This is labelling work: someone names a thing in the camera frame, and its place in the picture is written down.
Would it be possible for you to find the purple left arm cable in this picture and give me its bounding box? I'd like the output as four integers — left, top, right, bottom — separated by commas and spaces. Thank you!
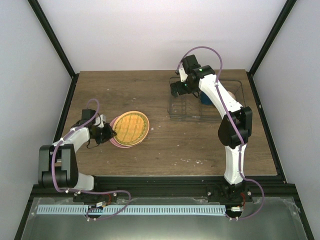
51, 98, 132, 222

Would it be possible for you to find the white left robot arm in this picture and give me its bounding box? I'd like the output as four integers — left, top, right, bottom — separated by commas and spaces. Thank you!
38, 109, 116, 202

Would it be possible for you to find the yellow bamboo-pattern plate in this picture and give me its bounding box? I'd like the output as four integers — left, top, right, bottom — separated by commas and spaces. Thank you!
112, 111, 150, 147

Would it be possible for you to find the black frame post left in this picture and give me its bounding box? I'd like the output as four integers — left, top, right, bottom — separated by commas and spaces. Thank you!
26, 0, 77, 80

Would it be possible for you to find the light blue slotted cable duct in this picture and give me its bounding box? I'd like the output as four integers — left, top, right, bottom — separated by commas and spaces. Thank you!
36, 204, 226, 216

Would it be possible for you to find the pink plate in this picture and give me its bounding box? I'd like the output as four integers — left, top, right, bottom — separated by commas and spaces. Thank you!
109, 116, 131, 149

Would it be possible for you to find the black frame post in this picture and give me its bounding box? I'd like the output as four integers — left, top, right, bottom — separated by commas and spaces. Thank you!
249, 0, 298, 76
26, 0, 77, 80

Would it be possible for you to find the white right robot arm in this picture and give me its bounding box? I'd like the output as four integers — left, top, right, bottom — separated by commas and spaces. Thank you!
170, 54, 253, 202

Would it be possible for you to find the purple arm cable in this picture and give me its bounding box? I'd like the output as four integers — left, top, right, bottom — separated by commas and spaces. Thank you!
176, 45, 266, 221
51, 98, 132, 222

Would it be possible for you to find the black frame post right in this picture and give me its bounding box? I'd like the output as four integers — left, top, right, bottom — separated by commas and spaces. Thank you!
249, 0, 298, 76

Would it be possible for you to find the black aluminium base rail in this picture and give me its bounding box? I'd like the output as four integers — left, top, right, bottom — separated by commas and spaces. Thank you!
32, 175, 297, 203

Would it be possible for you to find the grey wire dish rack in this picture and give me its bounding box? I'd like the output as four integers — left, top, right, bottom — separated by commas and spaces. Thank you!
167, 79, 246, 124

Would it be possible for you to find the blue ceramic mug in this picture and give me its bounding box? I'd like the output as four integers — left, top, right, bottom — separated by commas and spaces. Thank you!
200, 91, 213, 106

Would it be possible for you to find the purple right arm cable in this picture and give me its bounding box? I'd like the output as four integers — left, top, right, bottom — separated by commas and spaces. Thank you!
176, 45, 266, 221

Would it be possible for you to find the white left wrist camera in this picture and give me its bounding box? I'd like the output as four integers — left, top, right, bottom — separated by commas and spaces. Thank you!
94, 114, 106, 129

